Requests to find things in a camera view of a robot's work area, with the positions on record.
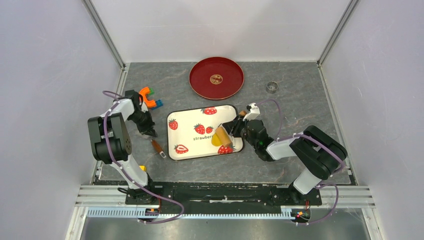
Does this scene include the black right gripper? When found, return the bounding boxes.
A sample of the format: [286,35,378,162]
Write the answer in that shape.
[225,116,259,150]

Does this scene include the metal scraper wooden handle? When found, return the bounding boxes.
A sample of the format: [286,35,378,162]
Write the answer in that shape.
[141,134,167,159]

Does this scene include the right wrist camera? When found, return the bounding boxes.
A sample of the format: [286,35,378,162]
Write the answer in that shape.
[243,102,260,121]

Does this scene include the yellow dough ball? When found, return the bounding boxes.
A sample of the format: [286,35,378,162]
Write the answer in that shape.
[211,133,224,147]

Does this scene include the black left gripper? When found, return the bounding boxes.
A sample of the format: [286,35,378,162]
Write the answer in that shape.
[128,110,158,138]

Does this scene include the blue toy block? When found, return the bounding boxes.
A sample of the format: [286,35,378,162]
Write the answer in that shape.
[148,88,163,110]

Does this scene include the yellow block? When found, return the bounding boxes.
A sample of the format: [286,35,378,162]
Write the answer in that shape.
[139,165,147,172]

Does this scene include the purple cable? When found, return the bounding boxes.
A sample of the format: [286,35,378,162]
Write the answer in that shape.
[101,90,185,225]
[257,98,347,226]

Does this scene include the red round plate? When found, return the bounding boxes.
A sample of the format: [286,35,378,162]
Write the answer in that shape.
[188,56,245,101]

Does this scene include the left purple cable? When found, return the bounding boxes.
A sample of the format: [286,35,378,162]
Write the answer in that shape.
[101,90,185,225]

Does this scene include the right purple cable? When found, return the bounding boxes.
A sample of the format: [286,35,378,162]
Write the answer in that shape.
[257,98,347,226]

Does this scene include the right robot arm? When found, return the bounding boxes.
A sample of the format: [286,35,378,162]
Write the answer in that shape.
[215,117,348,204]

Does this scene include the wooden dough roller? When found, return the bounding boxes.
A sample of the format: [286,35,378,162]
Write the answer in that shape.
[215,110,247,147]

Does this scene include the white strawberry tray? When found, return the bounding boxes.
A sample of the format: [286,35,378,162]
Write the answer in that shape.
[166,104,245,161]

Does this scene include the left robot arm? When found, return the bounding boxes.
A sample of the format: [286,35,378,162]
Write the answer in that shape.
[87,90,158,204]

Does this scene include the small metal ring cutter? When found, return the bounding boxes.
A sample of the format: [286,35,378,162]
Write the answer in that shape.
[266,81,279,94]

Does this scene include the orange curved toy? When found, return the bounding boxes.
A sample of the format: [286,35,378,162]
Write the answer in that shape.
[138,86,157,109]

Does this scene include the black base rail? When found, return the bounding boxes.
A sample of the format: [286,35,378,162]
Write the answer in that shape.
[117,181,322,215]

